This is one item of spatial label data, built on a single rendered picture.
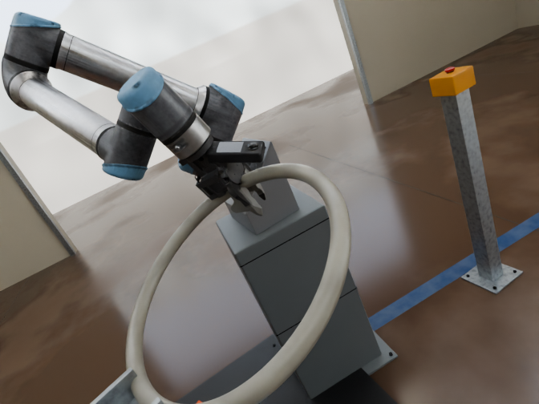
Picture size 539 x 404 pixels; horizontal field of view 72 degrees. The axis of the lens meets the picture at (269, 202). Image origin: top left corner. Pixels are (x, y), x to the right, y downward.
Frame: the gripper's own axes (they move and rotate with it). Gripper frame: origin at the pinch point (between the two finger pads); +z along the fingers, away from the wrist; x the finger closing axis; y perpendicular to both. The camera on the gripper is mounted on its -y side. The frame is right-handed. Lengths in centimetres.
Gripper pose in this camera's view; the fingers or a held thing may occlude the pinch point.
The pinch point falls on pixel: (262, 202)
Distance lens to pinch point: 85.5
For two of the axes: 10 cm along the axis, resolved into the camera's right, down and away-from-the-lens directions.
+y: -7.9, 3.5, 5.0
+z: 5.9, 6.2, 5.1
